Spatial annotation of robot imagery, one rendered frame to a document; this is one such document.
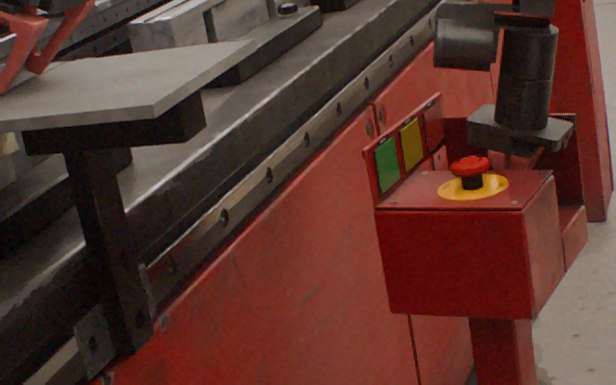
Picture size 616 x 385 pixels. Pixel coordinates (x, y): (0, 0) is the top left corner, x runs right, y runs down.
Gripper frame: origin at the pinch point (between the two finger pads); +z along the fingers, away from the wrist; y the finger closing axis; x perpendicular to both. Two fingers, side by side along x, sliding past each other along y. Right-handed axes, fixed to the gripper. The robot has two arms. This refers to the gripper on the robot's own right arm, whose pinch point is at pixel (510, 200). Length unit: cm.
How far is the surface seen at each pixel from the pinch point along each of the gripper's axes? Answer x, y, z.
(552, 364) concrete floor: -94, 12, 76
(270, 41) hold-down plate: -9.7, 35.6, -8.8
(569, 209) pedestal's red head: -3.3, -5.9, 0.9
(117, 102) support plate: 52, 14, -23
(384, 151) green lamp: 11.7, 10.4, -7.1
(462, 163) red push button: 10.8, 2.3, -7.5
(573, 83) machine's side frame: -169, 35, 40
